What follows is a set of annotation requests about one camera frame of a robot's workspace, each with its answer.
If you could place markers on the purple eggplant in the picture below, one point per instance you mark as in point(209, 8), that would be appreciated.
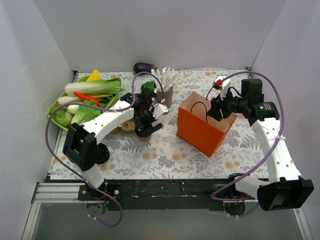
point(143, 67)

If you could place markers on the napa cabbage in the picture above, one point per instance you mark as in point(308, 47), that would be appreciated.
point(93, 88)

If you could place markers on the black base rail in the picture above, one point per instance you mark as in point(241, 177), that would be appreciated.
point(178, 204)

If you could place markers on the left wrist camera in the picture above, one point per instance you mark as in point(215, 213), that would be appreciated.
point(159, 109)

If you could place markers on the red chili pepper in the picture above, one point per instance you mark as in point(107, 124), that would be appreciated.
point(85, 97)

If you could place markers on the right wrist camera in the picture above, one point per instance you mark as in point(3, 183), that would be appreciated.
point(222, 85)

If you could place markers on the stack of paper cups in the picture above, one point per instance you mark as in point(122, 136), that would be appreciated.
point(116, 130)

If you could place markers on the aluminium frame rail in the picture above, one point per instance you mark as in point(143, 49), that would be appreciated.
point(50, 192)

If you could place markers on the white radish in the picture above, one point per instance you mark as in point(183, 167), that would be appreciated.
point(68, 99)

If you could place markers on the green pepper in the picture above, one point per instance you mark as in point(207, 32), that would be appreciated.
point(150, 85)

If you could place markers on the green vegetable tray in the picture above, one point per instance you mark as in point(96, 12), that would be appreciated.
point(64, 116)

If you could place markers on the floral table mat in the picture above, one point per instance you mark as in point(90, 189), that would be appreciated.
point(167, 156)

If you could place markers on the grey straw holder cup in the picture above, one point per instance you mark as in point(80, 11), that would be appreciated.
point(168, 96)

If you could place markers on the yellow corn cob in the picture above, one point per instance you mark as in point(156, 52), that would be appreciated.
point(95, 76)

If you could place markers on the green lettuce leaf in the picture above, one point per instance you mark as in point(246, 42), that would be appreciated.
point(85, 114)

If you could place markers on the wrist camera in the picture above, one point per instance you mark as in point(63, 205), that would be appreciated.
point(159, 109)
point(222, 85)

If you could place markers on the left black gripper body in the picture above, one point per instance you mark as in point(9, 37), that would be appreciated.
point(146, 124)

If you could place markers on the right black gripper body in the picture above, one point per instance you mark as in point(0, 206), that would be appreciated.
point(216, 109)

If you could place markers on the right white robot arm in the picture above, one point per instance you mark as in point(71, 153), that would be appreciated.
point(285, 187)

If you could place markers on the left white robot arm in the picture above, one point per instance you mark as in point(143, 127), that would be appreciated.
point(83, 146)

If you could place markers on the orange paper bag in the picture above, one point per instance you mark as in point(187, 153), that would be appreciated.
point(201, 131)

